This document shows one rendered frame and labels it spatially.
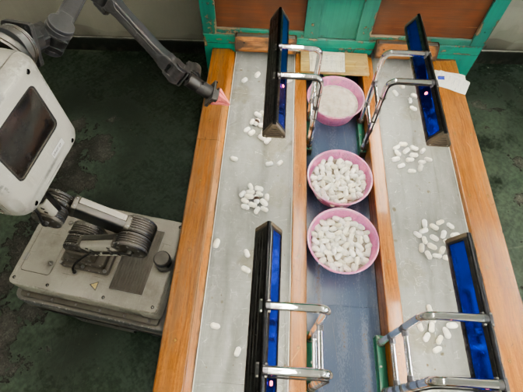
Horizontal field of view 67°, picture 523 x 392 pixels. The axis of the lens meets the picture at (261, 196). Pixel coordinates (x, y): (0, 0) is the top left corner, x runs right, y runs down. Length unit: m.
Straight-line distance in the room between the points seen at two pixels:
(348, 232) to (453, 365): 0.56
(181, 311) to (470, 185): 1.22
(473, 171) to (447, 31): 0.71
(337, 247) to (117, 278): 0.93
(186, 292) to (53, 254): 0.75
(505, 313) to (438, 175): 0.58
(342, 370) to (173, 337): 0.57
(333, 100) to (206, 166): 0.69
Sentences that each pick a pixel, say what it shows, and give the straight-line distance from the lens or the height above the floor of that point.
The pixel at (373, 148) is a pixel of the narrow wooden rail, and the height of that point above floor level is 0.76.
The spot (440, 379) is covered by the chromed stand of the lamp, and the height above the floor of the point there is 1.12.
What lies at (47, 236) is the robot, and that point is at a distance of 2.02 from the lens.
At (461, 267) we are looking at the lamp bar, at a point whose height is 1.08.
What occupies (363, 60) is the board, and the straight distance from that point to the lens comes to 2.10.
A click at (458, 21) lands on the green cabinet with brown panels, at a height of 0.96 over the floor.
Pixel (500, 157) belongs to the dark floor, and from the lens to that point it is 3.07.
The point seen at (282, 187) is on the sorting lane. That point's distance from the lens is 1.61.
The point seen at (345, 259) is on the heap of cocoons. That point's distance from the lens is 1.50.
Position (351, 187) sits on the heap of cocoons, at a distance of 1.65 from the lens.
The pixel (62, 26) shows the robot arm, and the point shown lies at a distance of 1.40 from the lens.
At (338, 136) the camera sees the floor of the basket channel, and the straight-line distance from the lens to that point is 1.88.
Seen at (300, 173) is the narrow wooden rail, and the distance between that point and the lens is 1.62.
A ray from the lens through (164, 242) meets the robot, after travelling 1.83.
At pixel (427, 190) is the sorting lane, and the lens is 1.74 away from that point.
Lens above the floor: 2.11
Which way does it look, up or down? 60 degrees down
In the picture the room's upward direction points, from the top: 2 degrees clockwise
